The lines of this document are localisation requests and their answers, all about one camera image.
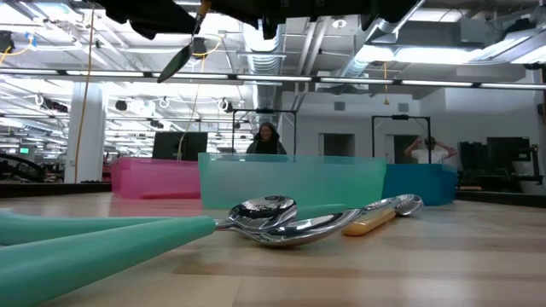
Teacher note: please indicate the black equipment rack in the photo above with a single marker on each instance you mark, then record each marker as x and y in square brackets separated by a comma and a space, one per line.
[507, 149]

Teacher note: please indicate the teal translucent plastic bin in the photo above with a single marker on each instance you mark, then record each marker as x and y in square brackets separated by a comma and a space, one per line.
[298, 181]

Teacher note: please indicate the black stand frame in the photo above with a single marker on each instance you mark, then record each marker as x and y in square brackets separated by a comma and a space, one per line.
[264, 111]
[401, 117]

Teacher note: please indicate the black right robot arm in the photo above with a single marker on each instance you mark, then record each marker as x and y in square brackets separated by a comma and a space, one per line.
[362, 7]

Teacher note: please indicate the black monitor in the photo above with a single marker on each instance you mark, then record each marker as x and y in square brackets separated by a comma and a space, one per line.
[170, 145]

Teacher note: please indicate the black curved machine part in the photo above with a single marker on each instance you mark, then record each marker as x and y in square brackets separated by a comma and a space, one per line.
[19, 169]

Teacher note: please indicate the black ceiling device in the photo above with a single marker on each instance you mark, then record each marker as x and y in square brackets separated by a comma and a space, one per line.
[199, 48]

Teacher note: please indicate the blue plastic bin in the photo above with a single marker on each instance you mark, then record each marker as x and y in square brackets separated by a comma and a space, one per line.
[422, 183]

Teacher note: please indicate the green exit sign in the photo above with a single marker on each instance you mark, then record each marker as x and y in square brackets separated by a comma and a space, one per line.
[24, 150]

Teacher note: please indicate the red translucent plastic bin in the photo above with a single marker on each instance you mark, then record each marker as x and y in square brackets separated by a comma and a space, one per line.
[153, 179]

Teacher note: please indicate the white square column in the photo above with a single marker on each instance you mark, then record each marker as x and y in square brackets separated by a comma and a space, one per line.
[91, 136]

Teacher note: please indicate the long ceiling light strip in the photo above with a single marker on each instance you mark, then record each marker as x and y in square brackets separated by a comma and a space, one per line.
[439, 83]
[234, 77]

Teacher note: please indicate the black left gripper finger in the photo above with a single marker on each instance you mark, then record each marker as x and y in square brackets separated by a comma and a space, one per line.
[166, 24]

